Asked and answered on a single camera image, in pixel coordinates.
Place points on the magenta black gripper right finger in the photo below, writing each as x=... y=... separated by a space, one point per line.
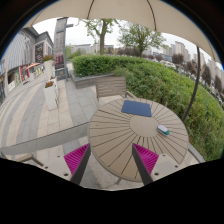
x=145 y=161

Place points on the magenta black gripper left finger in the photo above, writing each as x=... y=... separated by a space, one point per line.
x=77 y=161

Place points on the white teal computer mouse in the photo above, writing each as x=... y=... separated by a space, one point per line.
x=163 y=129

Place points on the dark blue mouse pad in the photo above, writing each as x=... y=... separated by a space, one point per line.
x=136 y=108

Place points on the round slatted wooden table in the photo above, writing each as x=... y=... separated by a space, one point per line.
x=111 y=135

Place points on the green trimmed hedge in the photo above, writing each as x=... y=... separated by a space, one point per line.
x=153 y=81

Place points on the white planter box near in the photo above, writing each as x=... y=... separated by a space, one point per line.
x=51 y=95

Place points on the grey slatted outdoor chair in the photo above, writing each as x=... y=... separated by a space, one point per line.
x=111 y=86

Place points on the tall grey sign pillar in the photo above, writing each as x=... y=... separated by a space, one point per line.
x=61 y=70

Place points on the tall white planter far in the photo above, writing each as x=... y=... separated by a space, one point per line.
x=48 y=60

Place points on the grey storefront building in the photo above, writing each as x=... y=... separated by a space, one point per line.
x=22 y=61

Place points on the tree behind hedge right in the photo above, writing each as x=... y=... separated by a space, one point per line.
x=140 y=37

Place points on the tree behind hedge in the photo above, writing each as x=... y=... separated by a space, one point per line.
x=98 y=28
x=140 y=37

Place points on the tree behind hedge left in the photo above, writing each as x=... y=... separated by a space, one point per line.
x=98 y=28

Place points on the beige patio umbrella canopy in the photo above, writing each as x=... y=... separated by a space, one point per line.
x=153 y=14

